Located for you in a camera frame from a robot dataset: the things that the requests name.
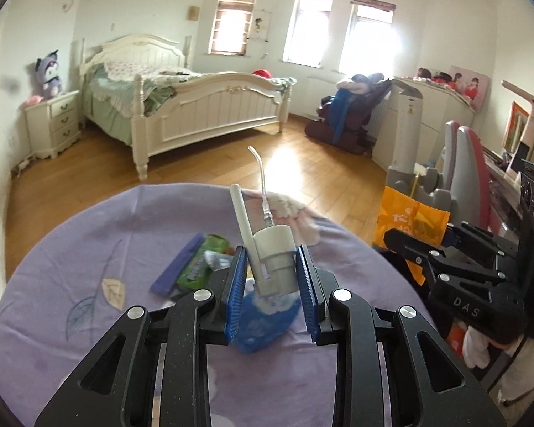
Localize blue plastic packet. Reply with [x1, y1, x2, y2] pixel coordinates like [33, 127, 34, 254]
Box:
[234, 278, 304, 354]

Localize green snack packet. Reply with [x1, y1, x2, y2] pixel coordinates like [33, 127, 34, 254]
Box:
[176, 233, 232, 290]

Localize pink clothes pile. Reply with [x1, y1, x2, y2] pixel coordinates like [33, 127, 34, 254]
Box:
[336, 73, 386, 94]

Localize framed picture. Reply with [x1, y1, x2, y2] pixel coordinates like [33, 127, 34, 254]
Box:
[502, 101, 531, 154]

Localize purple plush toy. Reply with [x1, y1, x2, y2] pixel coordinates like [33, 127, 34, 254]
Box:
[35, 49, 64, 99]

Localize pink poster with figures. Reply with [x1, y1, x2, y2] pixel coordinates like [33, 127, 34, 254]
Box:
[449, 65, 491, 111]

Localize white nightstand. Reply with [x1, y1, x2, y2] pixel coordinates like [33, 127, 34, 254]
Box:
[24, 90, 83, 160]

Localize white pump dispenser head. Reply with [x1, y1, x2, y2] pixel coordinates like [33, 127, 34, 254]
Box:
[229, 146, 300, 298]

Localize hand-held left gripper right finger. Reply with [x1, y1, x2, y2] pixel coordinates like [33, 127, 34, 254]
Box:
[296, 244, 508, 427]

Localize blue cloth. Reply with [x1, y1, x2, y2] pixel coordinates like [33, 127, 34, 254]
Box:
[329, 86, 352, 145]

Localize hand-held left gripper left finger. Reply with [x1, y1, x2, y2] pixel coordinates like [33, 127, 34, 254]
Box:
[33, 246, 250, 427]

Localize orange plastic bag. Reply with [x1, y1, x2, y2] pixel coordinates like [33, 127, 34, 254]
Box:
[374, 186, 468, 359]

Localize white cabinet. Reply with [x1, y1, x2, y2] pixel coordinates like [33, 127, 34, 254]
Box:
[374, 77, 477, 174]

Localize brown massage chair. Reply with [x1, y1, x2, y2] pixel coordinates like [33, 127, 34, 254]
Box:
[305, 81, 392, 156]

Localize white tower air purifier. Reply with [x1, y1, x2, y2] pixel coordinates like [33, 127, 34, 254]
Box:
[385, 86, 425, 192]

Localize pink grey chair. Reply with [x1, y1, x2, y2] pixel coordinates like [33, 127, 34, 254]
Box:
[429, 120, 499, 236]

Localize white wooden bed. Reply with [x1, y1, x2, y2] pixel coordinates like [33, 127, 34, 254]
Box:
[79, 33, 293, 181]

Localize white radiator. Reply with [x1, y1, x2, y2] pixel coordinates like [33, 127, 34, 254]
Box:
[307, 75, 339, 121]

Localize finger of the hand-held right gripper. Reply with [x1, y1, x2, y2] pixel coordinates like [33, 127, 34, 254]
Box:
[445, 221, 519, 259]
[383, 228, 472, 286]

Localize teal clothing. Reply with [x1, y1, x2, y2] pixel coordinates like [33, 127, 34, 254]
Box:
[271, 77, 299, 94]

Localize small wall poster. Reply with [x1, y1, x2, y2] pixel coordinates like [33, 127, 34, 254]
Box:
[249, 9, 273, 41]

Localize red dolls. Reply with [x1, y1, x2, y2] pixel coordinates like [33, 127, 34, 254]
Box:
[417, 68, 450, 83]

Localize window with brown blind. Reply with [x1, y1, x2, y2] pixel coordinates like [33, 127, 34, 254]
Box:
[210, 0, 258, 56]
[282, 0, 334, 67]
[338, 0, 399, 76]

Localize green blanket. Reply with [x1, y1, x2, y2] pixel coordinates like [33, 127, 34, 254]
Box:
[143, 86, 176, 116]

